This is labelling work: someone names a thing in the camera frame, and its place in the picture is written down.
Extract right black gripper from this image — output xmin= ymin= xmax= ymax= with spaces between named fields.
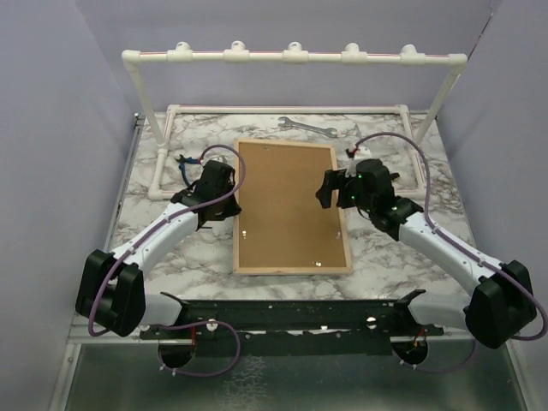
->
xmin=315 ymin=169 xmax=374 ymax=213

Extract white picture frame with photo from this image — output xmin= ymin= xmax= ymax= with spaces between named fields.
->
xmin=233 ymin=139 xmax=353 ymax=276

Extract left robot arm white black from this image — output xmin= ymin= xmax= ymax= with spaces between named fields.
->
xmin=75 ymin=160 xmax=241 ymax=338

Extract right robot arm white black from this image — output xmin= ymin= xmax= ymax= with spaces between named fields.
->
xmin=316 ymin=159 xmax=537 ymax=348

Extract silver open-end wrench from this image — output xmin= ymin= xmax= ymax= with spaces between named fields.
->
xmin=278 ymin=116 xmax=338 ymax=139

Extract white PVC pipe rack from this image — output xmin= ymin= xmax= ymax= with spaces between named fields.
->
xmin=122 ymin=40 xmax=468 ymax=200

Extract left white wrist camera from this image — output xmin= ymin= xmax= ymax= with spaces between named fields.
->
xmin=208 ymin=155 xmax=227 ymax=164

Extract blue handled pliers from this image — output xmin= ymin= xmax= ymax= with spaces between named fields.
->
xmin=176 ymin=154 xmax=203 ymax=189

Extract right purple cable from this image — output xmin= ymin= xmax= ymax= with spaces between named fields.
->
xmin=345 ymin=132 xmax=548 ymax=374

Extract purple cable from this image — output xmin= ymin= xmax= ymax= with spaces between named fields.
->
xmin=87 ymin=145 xmax=246 ymax=378
xmin=345 ymin=132 xmax=548 ymax=374

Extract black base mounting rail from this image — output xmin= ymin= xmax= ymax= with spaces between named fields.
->
xmin=140 ymin=297 xmax=444 ymax=356

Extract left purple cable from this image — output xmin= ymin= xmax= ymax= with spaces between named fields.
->
xmin=87 ymin=145 xmax=246 ymax=378

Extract aluminium extrusion rail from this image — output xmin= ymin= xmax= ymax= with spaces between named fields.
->
xmin=68 ymin=316 xmax=149 ymax=343

